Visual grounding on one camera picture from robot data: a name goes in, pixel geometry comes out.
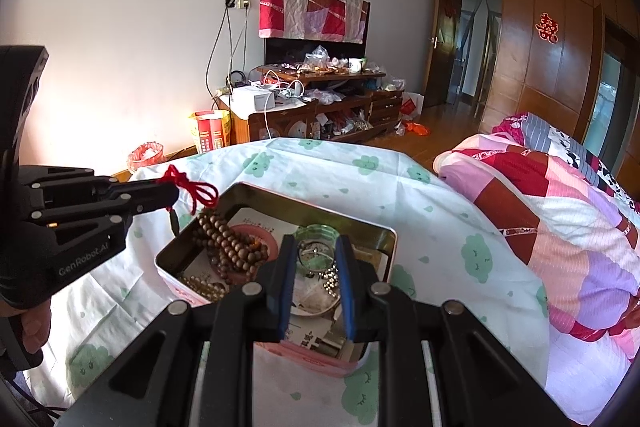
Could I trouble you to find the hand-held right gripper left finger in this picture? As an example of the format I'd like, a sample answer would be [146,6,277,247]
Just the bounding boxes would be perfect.
[52,234,297,427]

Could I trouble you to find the wooden television cabinet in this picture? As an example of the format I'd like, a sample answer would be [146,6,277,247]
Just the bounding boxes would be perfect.
[217,65,406,146]

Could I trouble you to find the red paper wall decoration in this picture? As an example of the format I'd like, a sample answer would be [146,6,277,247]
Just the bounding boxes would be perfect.
[534,10,560,44]

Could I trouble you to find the pink rectangular tin box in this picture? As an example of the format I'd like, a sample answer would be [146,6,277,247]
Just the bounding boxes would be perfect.
[154,182,399,379]

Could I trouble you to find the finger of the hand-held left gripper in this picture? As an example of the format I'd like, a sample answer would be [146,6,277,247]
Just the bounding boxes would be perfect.
[27,199,178,235]
[20,165,180,208]

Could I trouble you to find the black television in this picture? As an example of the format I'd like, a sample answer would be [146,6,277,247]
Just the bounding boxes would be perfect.
[264,37,367,71]

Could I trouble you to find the gold bead bracelet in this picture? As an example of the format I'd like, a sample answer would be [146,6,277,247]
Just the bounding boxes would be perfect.
[177,274,227,301]

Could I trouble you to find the pink bangle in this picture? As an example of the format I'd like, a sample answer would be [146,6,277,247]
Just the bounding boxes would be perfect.
[239,226,279,260]

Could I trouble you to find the red patchwork cloth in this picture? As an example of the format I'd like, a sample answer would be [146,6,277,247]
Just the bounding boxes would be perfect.
[259,0,371,44]

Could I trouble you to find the large silver bangle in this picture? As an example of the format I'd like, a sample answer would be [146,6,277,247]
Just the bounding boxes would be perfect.
[291,278,346,317]

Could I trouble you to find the red waste basket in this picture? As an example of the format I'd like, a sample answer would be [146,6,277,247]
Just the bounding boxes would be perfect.
[127,141,165,176]

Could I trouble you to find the hanging power cables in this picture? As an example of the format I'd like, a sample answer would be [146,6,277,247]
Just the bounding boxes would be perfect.
[205,7,249,98]

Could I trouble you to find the wooden door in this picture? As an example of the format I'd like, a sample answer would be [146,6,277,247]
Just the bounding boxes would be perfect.
[422,0,464,108]

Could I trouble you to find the wooden wardrobe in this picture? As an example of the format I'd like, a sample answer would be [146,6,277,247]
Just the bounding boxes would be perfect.
[432,0,640,188]

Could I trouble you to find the black cable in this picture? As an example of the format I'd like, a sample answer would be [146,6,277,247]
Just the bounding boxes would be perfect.
[0,371,67,419]

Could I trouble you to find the green jade bangle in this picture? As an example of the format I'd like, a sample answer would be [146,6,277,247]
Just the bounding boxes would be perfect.
[294,224,342,279]

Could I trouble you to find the brown bead necklace red cord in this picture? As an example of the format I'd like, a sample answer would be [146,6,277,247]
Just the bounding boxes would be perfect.
[157,164,272,286]

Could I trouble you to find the pink patchwork quilt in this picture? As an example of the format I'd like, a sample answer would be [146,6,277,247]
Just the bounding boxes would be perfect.
[432,112,640,344]

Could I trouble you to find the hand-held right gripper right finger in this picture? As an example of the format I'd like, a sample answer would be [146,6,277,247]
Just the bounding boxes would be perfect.
[335,234,569,427]

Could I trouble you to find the clear plastic bag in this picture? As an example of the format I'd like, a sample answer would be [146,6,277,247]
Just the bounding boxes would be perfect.
[304,45,331,67]

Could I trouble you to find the person's left hand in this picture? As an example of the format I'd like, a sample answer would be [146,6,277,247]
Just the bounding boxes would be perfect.
[21,301,52,355]

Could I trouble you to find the white cardboard box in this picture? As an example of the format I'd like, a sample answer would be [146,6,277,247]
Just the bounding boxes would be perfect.
[232,85,275,113]

